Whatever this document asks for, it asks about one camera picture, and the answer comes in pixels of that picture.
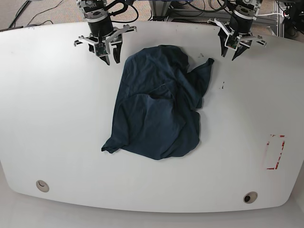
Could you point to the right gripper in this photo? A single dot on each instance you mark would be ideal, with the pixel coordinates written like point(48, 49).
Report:
point(107, 33)

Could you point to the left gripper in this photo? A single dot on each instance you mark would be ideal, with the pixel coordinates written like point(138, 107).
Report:
point(238, 26)

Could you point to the dark blue t-shirt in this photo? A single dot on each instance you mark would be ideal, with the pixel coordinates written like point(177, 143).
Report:
point(156, 109)

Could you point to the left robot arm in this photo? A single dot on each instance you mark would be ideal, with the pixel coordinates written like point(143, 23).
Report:
point(246, 7)

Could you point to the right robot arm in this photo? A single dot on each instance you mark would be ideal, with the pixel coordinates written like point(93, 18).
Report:
point(99, 10)

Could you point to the red tape rectangle marking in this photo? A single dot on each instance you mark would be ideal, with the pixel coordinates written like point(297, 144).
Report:
point(274, 150)

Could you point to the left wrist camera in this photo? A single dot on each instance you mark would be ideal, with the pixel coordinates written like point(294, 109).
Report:
point(232, 43)

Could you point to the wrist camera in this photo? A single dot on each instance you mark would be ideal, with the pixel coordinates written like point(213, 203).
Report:
point(232, 43)
point(100, 49)

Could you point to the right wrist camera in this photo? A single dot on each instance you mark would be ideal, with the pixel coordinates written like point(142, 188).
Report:
point(100, 49)

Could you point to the left table cable grommet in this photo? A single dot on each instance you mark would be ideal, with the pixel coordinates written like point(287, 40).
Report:
point(42, 186)

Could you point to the table cable grommet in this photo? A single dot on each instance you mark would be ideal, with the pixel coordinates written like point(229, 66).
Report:
point(250, 197)
point(42, 186)

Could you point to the right table cable grommet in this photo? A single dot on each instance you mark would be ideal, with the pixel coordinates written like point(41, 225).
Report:
point(250, 197)

